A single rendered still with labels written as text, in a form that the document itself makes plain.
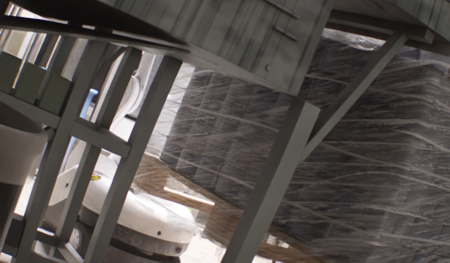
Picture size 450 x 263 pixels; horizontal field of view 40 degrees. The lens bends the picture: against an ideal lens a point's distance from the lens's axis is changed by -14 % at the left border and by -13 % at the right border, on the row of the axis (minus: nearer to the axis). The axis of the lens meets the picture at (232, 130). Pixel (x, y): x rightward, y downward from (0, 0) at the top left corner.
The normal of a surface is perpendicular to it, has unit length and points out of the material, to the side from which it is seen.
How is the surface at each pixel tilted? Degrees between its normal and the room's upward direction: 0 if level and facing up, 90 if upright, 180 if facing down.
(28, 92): 90
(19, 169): 90
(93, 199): 89
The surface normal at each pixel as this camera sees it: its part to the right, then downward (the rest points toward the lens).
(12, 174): 0.86, 0.37
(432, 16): 0.29, 0.11
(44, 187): 0.52, 0.22
